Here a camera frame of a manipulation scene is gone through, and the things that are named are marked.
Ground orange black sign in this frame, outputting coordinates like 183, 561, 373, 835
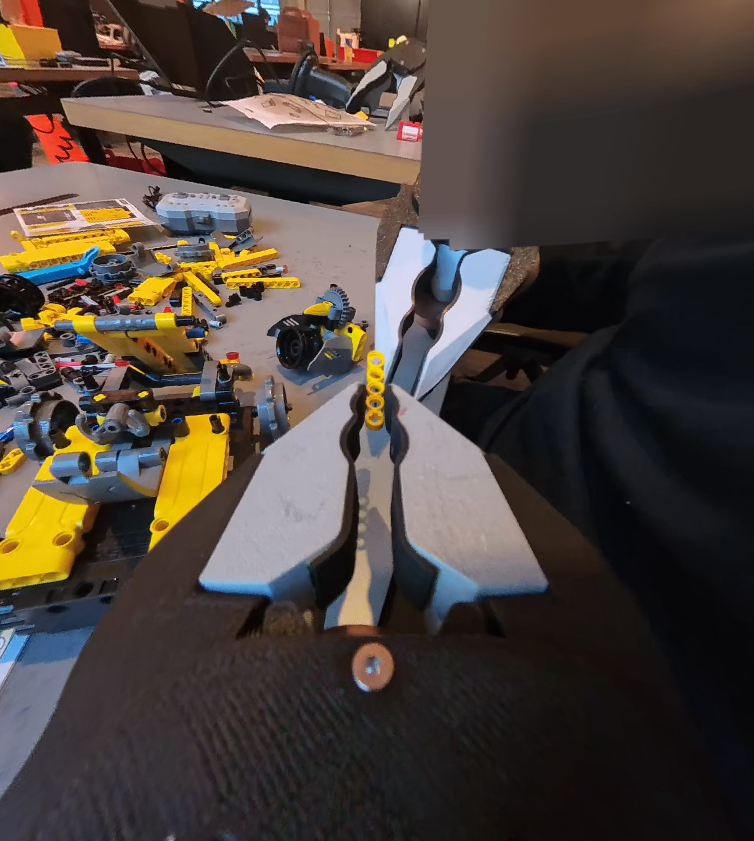
22, 113, 92, 165

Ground pile of toy building pieces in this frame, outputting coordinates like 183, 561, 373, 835
0, 223, 302, 500

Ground yellow grey wheel sub-assembly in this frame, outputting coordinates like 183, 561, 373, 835
275, 284, 370, 377

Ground yellow frame toy assembly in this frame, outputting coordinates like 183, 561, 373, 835
22, 310, 213, 375

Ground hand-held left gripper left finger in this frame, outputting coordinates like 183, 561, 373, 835
198, 382, 368, 628

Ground grey background table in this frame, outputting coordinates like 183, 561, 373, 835
61, 95, 424, 188

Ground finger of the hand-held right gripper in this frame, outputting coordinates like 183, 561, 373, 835
374, 225, 440, 395
413, 248, 512, 403

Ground black cable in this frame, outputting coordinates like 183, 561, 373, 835
205, 39, 266, 106

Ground yellow perforated toy beam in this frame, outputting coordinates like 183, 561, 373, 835
364, 351, 387, 431

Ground yellow boxes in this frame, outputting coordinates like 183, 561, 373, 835
0, 23, 62, 61

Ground yellow black toy vehicle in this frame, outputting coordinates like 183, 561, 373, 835
0, 355, 294, 641

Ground grey desk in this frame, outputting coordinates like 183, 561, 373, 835
0, 161, 387, 841

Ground blue toy beam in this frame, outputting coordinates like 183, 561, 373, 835
0, 246, 102, 293

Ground white instruction sheet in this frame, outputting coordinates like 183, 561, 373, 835
222, 94, 375, 129

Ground black toy wheel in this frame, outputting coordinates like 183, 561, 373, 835
0, 272, 46, 316

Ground person's black sweater torso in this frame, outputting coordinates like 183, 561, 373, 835
442, 237, 754, 841

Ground brown cardboard shape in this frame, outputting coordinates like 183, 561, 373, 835
277, 7, 322, 53

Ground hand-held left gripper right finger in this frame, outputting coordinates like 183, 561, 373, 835
385, 383, 550, 636

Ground idle hand-held gripper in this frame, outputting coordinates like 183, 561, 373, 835
288, 38, 428, 131

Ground yellow black sticker sheet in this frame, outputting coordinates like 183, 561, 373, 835
14, 198, 157, 236

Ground grey toy battery box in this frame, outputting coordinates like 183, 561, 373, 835
155, 192, 253, 237

